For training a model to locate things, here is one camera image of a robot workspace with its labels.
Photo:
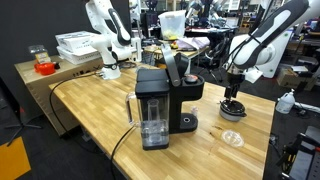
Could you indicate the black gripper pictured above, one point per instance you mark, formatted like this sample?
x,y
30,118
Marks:
x,y
234,81

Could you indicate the tan cabinet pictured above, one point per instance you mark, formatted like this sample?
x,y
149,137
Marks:
x,y
39,86

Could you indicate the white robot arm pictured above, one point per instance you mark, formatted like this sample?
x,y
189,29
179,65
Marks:
x,y
246,52

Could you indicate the clear glass lid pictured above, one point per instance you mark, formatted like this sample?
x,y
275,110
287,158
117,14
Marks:
x,y
232,138

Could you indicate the white stacked boxes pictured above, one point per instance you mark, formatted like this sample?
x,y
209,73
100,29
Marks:
x,y
75,47

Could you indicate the clear plastic storage bin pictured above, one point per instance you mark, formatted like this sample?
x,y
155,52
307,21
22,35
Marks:
x,y
172,24

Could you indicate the white plastic jug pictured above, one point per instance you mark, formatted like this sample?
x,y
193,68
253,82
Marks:
x,y
285,102

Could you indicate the red cup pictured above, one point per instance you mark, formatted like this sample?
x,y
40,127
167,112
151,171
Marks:
x,y
45,68

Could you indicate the black pot lid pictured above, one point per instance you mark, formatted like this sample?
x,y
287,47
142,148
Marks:
x,y
233,107

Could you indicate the black Keurig coffee machine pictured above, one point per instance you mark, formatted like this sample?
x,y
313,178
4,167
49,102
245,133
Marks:
x,y
160,94

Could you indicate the gray pot with black handles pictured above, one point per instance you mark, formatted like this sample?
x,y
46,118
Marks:
x,y
231,115

